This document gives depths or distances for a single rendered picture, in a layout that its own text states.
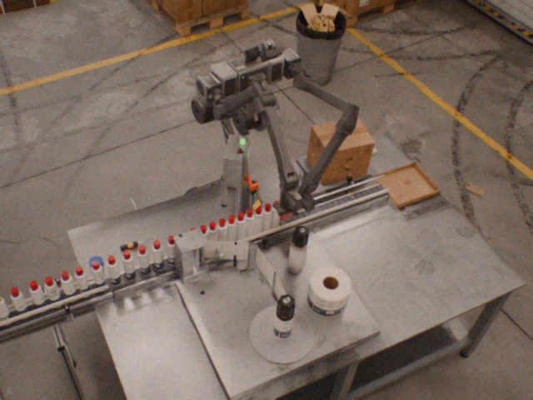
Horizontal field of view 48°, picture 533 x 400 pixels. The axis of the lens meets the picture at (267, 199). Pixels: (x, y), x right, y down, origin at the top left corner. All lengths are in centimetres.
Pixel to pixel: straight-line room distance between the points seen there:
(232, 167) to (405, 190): 128
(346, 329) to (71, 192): 258
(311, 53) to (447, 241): 256
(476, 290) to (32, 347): 262
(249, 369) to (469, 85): 412
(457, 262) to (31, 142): 345
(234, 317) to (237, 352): 19
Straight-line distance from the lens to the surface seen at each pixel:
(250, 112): 345
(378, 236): 342
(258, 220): 314
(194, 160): 491
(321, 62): 556
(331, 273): 297
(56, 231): 455
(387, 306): 316
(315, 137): 353
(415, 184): 376
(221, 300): 301
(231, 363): 284
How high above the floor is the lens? 341
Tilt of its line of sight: 47 degrees down
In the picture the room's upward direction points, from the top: 5 degrees clockwise
